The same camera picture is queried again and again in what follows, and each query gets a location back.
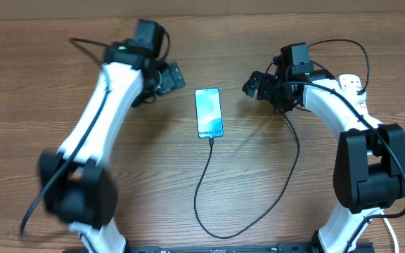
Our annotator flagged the blue Samsung Galaxy smartphone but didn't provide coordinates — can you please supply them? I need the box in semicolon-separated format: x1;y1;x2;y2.
195;88;224;138

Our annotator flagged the black USB charging cable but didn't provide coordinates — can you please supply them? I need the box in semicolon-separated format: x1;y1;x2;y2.
193;39;371;240

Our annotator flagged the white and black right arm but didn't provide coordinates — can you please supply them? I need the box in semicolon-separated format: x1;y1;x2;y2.
242;43;405;252

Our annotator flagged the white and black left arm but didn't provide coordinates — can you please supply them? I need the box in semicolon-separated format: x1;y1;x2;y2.
20;19;185;252

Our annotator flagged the white charger plug adapter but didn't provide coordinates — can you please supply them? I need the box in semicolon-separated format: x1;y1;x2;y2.
349;86;367;107

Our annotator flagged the white power strip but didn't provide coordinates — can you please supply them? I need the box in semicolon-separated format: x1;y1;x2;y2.
337;74;368;115

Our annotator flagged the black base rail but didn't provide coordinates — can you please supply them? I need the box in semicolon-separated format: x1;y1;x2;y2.
61;240;375;253

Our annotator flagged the white power strip cord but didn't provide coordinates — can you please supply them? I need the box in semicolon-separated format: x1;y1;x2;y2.
381;210;400;253

